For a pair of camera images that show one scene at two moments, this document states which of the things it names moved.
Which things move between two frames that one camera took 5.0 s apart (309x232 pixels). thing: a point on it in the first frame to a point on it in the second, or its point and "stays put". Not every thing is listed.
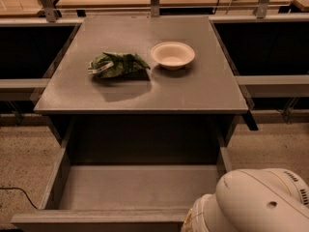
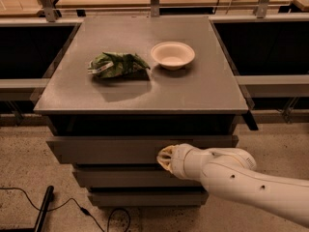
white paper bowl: x=172 y=55 stays put
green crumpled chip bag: x=111 y=65 stays put
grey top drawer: x=121 y=196 to x=130 y=150
